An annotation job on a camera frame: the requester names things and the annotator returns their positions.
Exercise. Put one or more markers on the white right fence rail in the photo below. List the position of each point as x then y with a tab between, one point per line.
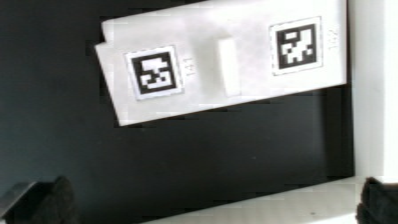
373	54

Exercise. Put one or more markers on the white front fence rail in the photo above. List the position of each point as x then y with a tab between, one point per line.
315	205

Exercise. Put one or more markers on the white door panel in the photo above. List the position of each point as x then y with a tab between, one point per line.
219	53

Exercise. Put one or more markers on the white fence rail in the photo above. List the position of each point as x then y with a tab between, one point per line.
373	54
315	205

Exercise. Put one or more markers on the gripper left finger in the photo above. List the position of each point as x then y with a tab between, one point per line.
37	203

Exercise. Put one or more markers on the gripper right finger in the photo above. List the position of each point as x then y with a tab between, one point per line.
377	208

